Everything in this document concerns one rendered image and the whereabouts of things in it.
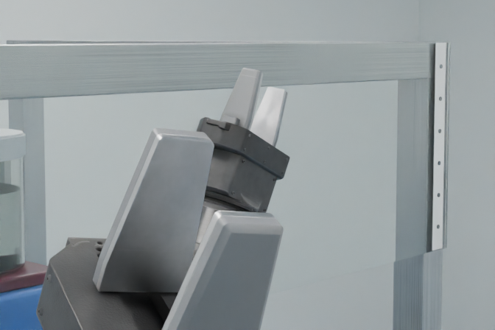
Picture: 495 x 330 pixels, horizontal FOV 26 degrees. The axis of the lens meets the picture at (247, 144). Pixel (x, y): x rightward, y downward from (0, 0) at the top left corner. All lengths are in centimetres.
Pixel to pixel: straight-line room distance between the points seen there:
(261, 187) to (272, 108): 8
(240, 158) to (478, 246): 471
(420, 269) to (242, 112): 83
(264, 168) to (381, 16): 475
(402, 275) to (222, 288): 150
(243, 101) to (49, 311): 66
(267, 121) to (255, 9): 423
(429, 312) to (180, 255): 146
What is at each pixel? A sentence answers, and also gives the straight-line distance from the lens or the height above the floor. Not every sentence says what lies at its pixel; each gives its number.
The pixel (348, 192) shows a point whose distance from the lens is 159.
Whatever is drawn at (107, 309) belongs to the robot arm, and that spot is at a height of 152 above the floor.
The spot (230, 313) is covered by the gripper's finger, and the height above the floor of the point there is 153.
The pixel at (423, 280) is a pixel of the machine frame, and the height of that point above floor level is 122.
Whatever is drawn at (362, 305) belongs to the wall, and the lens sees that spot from 587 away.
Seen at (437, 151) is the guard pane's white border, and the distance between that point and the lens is 177.
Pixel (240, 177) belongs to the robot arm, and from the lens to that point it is 100.
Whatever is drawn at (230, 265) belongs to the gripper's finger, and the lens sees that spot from 31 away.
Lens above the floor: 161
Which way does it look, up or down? 6 degrees down
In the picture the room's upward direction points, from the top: straight up
